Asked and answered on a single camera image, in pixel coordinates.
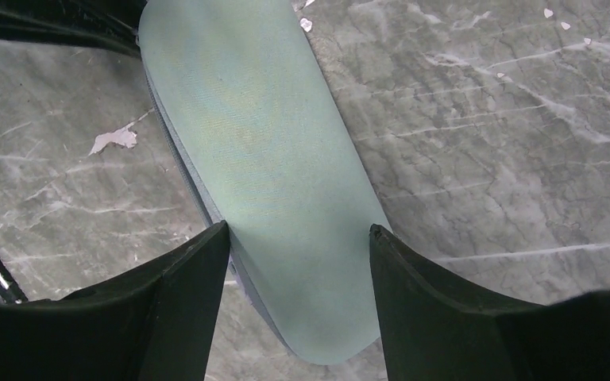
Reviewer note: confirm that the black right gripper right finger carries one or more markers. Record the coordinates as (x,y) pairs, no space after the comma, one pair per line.
(436,325)

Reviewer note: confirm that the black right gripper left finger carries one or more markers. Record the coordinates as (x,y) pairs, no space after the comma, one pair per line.
(153,322)

